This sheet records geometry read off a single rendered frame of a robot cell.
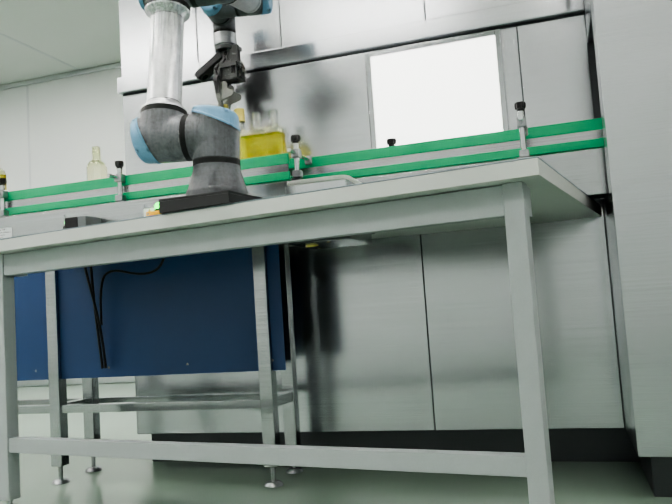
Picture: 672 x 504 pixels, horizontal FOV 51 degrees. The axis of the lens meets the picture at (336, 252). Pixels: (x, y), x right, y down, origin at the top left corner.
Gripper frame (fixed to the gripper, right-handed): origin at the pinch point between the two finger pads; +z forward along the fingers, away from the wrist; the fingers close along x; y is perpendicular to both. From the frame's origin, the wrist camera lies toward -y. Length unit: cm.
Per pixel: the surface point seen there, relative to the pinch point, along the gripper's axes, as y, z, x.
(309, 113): 25.5, 2.7, 12.2
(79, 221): -39, 36, -24
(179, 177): -9.3, 24.0, -13.9
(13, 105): -363, -136, 306
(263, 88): 9.6, -8.4, 12.0
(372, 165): 50, 26, -3
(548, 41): 103, -9, 16
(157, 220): 10, 44, -59
